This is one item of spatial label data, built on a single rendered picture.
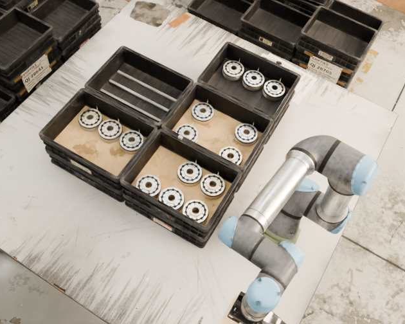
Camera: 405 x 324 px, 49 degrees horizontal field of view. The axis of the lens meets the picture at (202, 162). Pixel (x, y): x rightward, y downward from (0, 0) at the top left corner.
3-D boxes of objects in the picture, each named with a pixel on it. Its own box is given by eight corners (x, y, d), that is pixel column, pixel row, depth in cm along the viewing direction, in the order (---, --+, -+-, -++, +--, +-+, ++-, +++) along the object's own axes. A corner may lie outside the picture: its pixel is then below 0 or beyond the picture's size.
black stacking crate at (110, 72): (193, 97, 212) (195, 81, 202) (159, 141, 199) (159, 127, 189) (124, 62, 220) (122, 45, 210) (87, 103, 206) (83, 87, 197)
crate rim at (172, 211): (242, 174, 182) (243, 171, 180) (206, 233, 168) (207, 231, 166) (159, 130, 190) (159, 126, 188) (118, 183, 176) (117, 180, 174)
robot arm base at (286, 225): (297, 229, 188) (308, 210, 184) (294, 244, 174) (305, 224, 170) (265, 211, 190) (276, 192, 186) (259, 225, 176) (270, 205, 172)
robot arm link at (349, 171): (317, 196, 181) (341, 132, 132) (350, 216, 176) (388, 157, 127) (301, 220, 178) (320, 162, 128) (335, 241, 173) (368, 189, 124)
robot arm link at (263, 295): (290, 287, 105) (270, 316, 102) (279, 297, 115) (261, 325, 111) (261, 266, 107) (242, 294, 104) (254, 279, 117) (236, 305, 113)
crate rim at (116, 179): (159, 130, 190) (159, 126, 188) (118, 183, 176) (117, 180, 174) (83, 89, 198) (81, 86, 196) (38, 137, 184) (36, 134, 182)
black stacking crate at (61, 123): (159, 142, 198) (159, 128, 189) (120, 193, 185) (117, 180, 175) (86, 103, 206) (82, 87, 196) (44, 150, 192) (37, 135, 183)
